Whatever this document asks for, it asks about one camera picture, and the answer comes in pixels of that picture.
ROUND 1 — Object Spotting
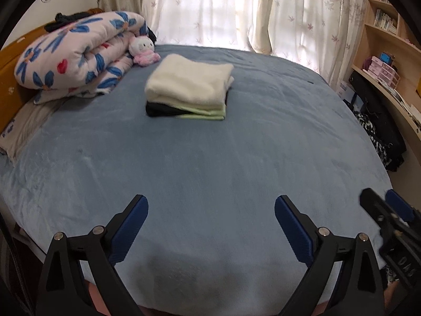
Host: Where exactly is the cream fuzzy knit cardigan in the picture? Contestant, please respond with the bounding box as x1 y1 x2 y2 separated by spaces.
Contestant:
145 53 234 110

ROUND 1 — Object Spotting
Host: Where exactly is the yellow item on shelf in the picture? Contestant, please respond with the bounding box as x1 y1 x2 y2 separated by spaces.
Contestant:
416 78 421 97

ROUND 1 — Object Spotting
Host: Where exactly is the white box under shelf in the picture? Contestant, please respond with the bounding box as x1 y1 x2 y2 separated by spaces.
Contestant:
337 81 355 103

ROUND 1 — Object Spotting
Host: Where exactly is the pink mini drawer organizer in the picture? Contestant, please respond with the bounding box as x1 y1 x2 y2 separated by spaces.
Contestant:
368 56 400 88

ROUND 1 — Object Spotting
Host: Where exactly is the wooden curved shelf unit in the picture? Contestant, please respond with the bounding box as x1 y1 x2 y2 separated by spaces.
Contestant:
352 0 420 159

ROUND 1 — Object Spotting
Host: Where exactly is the beige pillow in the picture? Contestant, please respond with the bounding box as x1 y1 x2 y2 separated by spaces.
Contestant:
1 99 65 164

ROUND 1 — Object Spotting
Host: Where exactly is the row of books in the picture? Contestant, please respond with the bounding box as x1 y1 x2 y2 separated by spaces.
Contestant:
374 9 398 35

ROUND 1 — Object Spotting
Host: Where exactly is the blue fleece bed blanket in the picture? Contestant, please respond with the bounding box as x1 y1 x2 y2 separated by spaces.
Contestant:
1 45 391 315

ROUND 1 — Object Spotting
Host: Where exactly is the orange headboard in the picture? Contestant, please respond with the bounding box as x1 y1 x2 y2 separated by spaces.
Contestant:
1 9 118 130

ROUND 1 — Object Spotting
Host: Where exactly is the green and black folded garment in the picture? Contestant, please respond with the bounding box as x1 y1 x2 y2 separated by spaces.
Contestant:
146 102 226 121

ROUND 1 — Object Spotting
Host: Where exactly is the white floral sheer curtain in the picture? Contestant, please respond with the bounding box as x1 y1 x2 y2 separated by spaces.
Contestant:
101 0 367 86

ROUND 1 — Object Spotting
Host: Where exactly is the floral folded quilt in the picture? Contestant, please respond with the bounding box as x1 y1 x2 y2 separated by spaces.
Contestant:
14 11 148 104

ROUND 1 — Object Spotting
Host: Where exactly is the white pink plush cat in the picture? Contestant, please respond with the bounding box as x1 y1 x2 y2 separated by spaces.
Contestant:
128 36 161 67

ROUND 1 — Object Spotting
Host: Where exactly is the black garment behind quilt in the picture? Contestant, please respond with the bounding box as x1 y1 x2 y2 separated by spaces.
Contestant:
44 12 91 33

